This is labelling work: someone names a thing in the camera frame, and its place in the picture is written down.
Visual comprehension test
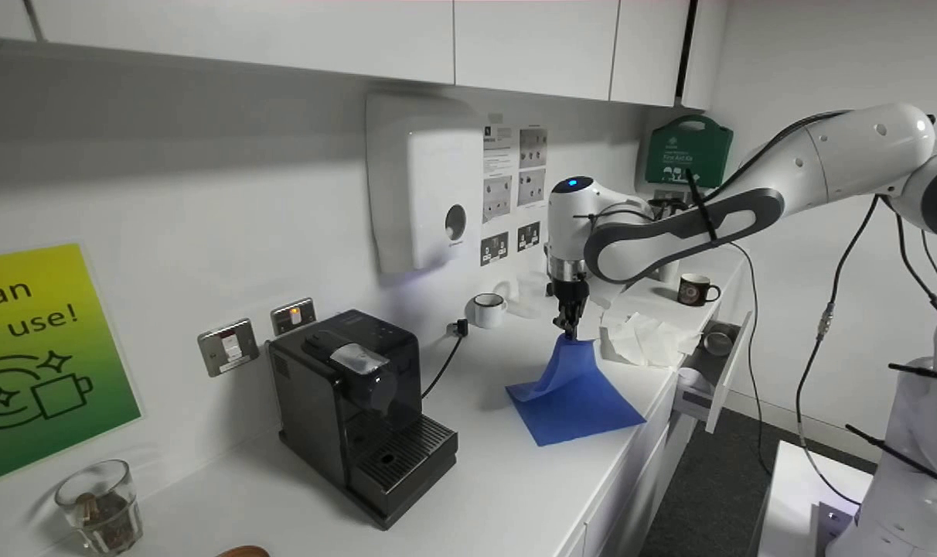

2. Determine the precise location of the green yellow poster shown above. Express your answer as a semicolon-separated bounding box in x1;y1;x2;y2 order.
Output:
0;241;147;491

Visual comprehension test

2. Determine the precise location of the white open drawer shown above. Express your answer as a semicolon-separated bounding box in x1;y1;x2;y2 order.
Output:
672;314;754;438

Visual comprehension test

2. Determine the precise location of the white wall cabinet unit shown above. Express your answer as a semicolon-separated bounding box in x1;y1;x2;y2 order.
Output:
0;0;702;111

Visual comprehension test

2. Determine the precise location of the blue placemat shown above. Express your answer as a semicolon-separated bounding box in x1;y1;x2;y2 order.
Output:
503;331;649;449

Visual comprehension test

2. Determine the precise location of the white paper towel dispenser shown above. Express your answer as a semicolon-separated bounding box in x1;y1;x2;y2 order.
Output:
365;93;486;279

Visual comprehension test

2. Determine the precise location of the black coffee machine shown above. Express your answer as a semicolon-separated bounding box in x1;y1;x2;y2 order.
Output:
266;306;461;533

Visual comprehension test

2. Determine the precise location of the white laminated notice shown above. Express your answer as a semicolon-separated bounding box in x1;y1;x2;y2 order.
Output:
513;124;551;212
481;124;520;225

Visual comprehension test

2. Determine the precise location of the white base cabinet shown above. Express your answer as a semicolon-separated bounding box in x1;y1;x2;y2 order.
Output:
553;352;723;557

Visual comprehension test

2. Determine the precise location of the steel wall socket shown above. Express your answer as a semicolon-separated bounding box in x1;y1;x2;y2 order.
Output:
194;315;264;380
477;228;513;271
268;295;322;342
513;217;544;254

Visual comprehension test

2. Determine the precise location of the black mug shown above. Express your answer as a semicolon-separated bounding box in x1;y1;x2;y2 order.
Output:
674;274;723;311

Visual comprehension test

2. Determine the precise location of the black power cable with plug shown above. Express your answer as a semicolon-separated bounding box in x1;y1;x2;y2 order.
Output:
419;315;475;404

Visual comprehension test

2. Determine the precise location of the green first aid box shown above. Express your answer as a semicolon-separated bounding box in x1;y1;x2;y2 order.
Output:
639;116;736;195

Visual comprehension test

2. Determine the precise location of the drinking glass with spoon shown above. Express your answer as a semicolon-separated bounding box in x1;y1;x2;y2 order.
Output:
52;457;147;557

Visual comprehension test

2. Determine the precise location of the white mug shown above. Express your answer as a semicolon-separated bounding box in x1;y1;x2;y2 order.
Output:
463;291;513;331

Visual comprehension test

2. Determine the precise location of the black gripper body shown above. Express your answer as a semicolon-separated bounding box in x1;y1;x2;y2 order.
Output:
544;258;593;305

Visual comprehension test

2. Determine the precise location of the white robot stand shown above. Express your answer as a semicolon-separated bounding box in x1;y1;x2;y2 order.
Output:
758;438;903;557

